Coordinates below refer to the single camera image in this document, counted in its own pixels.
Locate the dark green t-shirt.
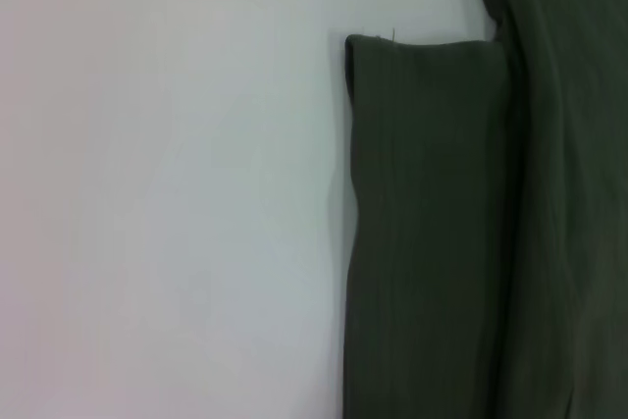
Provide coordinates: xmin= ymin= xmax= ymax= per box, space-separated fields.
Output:
xmin=342 ymin=0 xmax=628 ymax=419

